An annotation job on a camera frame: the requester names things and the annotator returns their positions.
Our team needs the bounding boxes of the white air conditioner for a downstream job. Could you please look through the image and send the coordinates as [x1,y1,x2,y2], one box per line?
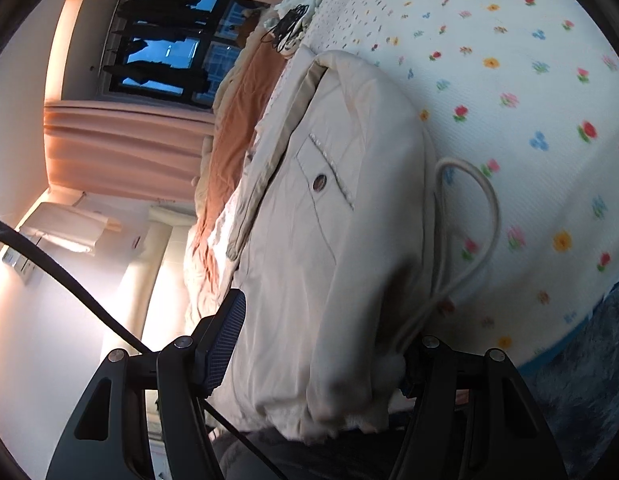
[18,202,118,257]

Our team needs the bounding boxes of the beige quilt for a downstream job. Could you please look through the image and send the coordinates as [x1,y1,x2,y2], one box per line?
[192,10,270,201]

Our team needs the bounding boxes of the black charger with cable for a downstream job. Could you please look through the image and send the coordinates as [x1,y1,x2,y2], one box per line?
[261,4,310,54]

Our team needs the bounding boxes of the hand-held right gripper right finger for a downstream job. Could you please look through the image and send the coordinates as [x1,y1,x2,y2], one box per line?
[389,335,570,480]

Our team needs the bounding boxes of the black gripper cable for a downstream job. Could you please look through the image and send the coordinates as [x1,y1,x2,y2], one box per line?
[0,214,290,480]

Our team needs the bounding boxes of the row of dark hanging clothes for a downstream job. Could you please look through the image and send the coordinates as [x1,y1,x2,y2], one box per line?
[104,0,215,106]

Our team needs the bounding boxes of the dark window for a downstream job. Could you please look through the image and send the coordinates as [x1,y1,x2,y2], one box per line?
[62,0,273,109]

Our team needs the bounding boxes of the beige jacket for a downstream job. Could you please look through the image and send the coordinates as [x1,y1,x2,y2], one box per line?
[210,50,501,445]

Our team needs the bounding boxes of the cream padded headboard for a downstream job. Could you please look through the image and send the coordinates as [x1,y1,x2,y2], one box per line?
[134,207,203,356]

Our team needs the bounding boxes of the white floral bed sheet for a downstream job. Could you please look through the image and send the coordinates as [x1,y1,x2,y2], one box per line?
[270,0,619,367]

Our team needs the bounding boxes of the pink curtain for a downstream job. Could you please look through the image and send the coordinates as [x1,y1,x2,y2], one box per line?
[44,100,215,202]

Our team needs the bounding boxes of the orange-brown blanket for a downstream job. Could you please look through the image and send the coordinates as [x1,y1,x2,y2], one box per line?
[184,50,290,321]

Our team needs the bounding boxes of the white wall switch panel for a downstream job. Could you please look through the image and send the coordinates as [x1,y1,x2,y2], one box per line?
[2,250,38,279]

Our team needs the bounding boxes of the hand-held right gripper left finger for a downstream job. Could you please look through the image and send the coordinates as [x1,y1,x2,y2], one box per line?
[44,289,248,480]

